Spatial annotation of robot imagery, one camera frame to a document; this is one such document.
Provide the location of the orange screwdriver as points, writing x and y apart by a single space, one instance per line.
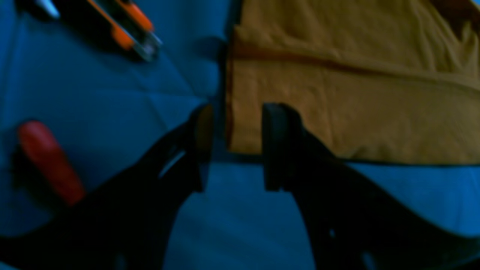
43 150

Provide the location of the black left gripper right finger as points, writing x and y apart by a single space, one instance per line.
351 222

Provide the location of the orange black utility knife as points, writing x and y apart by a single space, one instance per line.
117 25

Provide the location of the orange t-shirt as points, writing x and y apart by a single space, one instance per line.
375 80

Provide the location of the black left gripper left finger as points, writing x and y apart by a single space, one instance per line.
129 216

